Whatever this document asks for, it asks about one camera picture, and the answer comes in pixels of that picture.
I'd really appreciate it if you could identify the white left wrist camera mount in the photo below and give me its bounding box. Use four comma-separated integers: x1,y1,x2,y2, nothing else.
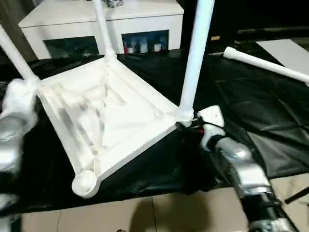
1,78,40,131

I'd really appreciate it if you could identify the white plastic table leg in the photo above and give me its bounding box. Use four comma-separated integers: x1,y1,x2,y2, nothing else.
223,46,309,87
0,24,41,86
93,0,118,60
178,0,216,122

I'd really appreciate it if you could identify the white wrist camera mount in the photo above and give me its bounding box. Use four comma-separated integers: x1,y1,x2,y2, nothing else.
1,78,40,131
197,105,227,152

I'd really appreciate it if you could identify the white plastic table top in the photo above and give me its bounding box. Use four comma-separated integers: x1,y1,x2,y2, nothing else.
36,54,197,200

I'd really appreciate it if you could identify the white cabinet with glass doors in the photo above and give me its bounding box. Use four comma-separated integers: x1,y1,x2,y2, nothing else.
18,0,185,60

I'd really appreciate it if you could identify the black tripod leg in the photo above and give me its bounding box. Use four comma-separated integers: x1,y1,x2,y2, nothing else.
284,190,309,204

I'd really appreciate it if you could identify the black work mat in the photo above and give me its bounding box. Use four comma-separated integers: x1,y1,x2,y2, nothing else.
0,41,309,215

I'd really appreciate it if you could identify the grey curtain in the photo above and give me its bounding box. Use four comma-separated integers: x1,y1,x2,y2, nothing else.
0,0,37,61

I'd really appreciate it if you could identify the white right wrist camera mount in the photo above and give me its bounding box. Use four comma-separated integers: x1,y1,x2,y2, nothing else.
197,105,227,152

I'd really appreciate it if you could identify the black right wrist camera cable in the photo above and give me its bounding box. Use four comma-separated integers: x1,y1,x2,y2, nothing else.
204,121,225,130

